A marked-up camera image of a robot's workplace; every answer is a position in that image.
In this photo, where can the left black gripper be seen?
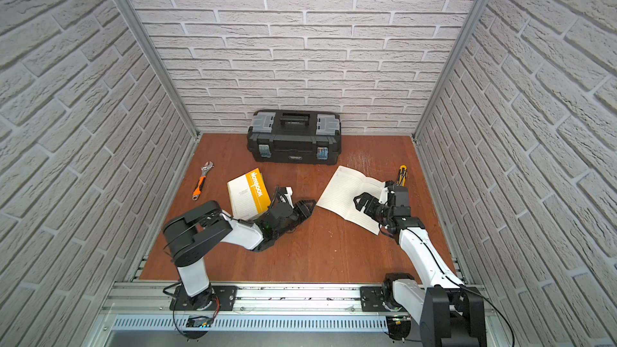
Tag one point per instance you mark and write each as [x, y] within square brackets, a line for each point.
[293, 212]

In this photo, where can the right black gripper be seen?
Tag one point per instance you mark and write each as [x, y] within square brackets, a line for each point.
[374, 202]

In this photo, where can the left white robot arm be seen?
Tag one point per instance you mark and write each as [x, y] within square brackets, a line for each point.
[190, 236]

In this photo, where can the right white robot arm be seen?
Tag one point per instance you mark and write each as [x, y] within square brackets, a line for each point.
[448, 312]

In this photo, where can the yellow utility knife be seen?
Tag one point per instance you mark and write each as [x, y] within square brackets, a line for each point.
[402, 176]

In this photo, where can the black plastic toolbox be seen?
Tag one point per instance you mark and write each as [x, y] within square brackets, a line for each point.
[288, 136]

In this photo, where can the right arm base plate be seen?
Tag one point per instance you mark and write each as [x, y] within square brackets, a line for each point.
[376, 299]

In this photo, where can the orange handled adjustable wrench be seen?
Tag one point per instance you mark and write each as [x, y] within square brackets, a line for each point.
[199, 186]

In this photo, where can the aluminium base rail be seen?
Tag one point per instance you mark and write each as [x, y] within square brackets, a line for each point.
[291, 307]

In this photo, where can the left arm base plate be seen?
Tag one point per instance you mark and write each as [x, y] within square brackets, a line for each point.
[221, 297]

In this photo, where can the left aluminium corner post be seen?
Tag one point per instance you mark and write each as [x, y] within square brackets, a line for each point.
[149, 51]

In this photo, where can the aluminium corner post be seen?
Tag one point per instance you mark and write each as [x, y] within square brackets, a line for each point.
[149, 51]
[461, 42]

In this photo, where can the right aluminium corner post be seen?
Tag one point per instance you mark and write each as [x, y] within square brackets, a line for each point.
[461, 42]

